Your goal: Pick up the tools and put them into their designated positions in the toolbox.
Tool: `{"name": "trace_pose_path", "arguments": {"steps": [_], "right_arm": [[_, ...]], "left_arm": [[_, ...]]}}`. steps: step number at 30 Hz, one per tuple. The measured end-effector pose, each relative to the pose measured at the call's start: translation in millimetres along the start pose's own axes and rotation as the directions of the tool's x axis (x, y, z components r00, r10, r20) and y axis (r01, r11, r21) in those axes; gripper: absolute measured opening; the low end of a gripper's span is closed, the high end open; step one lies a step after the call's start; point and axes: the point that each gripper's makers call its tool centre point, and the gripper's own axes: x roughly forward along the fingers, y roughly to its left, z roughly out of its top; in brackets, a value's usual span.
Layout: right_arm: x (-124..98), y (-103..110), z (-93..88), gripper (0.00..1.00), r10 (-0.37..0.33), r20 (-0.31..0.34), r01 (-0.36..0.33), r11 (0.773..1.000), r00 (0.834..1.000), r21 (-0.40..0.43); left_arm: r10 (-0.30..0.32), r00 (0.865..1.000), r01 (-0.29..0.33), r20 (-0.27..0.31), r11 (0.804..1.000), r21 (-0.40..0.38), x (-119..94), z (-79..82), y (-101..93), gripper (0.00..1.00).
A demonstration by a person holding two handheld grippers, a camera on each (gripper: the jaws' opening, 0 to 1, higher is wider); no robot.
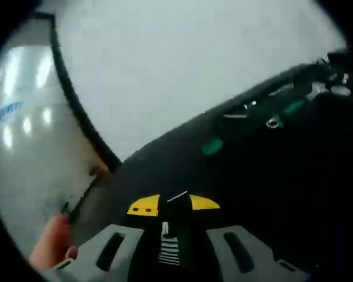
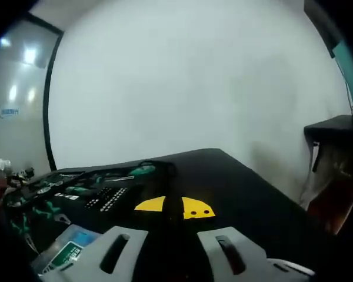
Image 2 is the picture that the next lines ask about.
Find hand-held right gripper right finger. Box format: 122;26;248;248
181;196;301;282

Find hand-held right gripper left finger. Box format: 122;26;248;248
41;196;166;282

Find clear plastic parts box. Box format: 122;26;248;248
31;224;104;274

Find black toolbox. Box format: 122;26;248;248
1;160;185;265

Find set of silver sockets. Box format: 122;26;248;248
84;187;128;212

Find green black screwdriver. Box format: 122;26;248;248
65;184;91;195

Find green-handled screwdriver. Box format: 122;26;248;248
105;163;156;181

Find green-handled long-nose pliers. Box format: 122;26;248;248
8;216;36;252

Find small white object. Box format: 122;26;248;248
0;158;13;174

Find black side table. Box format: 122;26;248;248
303;115;353;174

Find teal screen monitor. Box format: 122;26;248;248
332;41;353;108

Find black panel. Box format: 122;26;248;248
303;0;345;58

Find glass partition with black frame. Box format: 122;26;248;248
0;11;64;173

